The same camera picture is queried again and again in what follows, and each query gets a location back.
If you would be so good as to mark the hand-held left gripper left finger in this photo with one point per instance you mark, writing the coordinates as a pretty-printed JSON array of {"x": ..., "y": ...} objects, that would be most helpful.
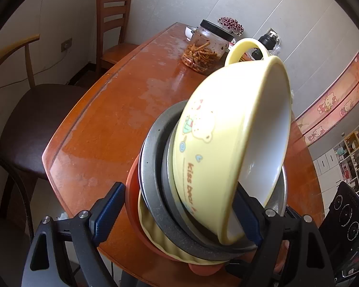
[{"x": 109, "y": 215}]

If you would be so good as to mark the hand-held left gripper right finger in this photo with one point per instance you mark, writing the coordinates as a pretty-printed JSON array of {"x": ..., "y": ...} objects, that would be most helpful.
[{"x": 252, "y": 227}]

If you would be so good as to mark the orange flower-shaped plate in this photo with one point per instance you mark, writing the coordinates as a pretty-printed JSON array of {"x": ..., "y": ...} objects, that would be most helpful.
[{"x": 133, "y": 209}]

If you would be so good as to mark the large steel bowl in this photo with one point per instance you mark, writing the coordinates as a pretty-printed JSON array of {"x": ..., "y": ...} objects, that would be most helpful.
[{"x": 151, "y": 191}]

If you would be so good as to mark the yellow shell-shaped plate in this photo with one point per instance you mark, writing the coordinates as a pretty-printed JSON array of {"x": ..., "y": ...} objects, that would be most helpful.
[{"x": 155, "y": 236}]

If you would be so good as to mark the white cabinet with shelves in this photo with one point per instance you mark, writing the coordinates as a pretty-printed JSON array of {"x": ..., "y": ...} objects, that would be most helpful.
[{"x": 326, "y": 164}]

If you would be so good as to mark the pink cartoon door curtain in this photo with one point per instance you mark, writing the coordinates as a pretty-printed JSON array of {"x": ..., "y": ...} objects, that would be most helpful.
[{"x": 332, "y": 101}]

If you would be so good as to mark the wooden armchair with dark seat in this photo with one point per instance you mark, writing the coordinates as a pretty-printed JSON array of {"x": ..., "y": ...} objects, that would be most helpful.
[{"x": 33, "y": 119}]

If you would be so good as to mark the clear jar of dried food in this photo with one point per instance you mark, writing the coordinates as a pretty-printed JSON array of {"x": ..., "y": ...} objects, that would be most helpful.
[{"x": 203, "y": 50}]

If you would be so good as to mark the black thermos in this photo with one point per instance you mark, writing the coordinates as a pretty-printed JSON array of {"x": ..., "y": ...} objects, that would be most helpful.
[{"x": 267, "y": 40}]

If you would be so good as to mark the brown wooden chair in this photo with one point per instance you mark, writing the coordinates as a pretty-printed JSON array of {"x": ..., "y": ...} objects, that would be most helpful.
[{"x": 113, "y": 24}]

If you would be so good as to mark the small steel bowl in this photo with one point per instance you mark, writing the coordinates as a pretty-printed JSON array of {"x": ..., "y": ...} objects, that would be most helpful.
[{"x": 190, "y": 32}]

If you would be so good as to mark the low wall socket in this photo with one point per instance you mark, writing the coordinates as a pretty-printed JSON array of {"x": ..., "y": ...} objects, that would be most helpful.
[{"x": 66, "y": 44}]

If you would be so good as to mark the wall socket with plug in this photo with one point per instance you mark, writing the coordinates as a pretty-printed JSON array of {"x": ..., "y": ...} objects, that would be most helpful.
[{"x": 272, "y": 31}]

